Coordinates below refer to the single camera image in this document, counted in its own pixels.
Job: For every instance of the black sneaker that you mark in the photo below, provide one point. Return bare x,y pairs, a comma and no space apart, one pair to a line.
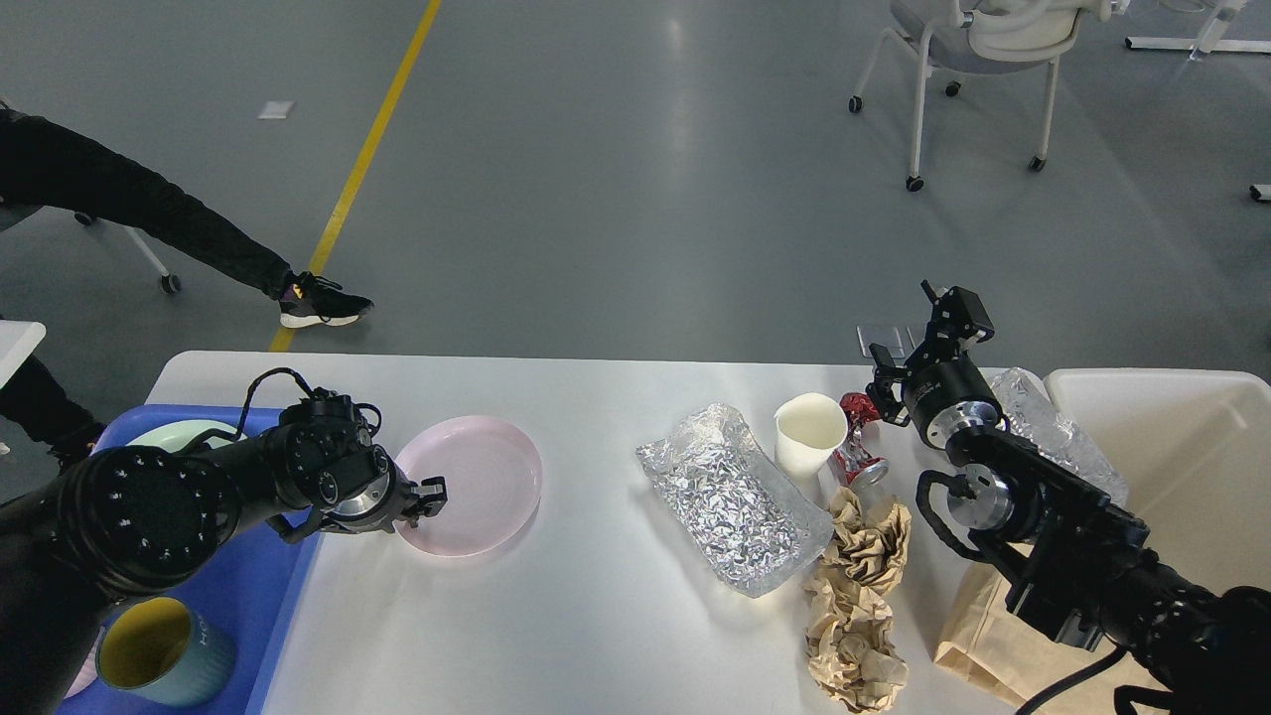
310,300

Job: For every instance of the crushed red soda can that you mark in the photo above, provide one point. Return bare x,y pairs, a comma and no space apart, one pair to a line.
851,463

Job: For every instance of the clear plastic bag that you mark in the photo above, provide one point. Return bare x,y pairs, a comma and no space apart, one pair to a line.
1033,416

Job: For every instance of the white stand base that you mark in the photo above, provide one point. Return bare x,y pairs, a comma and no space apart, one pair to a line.
1210,38

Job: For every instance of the white paper cup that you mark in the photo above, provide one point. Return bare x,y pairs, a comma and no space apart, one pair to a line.
809,427

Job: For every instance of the blue plastic tray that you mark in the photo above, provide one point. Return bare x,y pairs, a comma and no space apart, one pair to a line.
249,590

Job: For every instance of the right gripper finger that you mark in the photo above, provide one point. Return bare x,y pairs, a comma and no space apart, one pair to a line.
881,390
958,320

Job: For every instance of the green plate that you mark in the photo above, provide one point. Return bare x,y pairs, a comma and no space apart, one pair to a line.
177,435

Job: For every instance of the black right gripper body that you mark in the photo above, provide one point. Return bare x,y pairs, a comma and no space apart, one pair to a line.
941,398

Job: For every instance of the white paper scrap on floor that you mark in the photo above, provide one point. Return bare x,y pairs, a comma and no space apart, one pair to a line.
276,110

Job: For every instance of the lower crumpled brown paper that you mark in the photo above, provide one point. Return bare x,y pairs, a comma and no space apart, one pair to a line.
850,654

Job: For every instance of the dark green mug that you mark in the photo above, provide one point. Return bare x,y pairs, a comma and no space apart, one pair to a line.
164,652

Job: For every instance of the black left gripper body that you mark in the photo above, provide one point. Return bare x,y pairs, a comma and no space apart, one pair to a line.
380,504

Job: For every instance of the person leg black trousers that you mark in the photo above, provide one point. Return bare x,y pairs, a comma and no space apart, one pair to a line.
44,164

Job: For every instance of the pink plate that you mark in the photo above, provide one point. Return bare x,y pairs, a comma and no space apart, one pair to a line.
494,478

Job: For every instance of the crumpled brown paper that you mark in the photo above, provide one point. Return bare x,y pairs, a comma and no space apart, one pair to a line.
870,546
850,654

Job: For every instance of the white plastic bin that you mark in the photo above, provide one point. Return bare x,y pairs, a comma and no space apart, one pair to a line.
1194,448

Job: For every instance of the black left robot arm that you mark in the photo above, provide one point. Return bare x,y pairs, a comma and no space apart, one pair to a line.
130,523

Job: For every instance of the crumpled silver foil bag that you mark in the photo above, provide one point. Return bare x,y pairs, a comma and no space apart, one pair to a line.
751,524

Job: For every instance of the white office chair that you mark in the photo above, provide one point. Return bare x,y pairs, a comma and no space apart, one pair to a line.
982,38

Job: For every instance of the pink HOME mug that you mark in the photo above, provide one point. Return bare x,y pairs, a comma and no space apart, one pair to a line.
86,674

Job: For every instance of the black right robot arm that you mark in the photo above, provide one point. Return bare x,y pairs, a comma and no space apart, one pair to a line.
1078,565

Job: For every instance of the brown paper bag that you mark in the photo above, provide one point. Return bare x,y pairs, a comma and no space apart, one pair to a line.
982,643

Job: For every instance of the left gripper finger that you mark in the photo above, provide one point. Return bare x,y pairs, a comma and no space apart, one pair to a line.
416,511
432,489

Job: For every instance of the upper crumpled brown paper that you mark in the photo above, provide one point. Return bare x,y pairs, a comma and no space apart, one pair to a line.
870,546

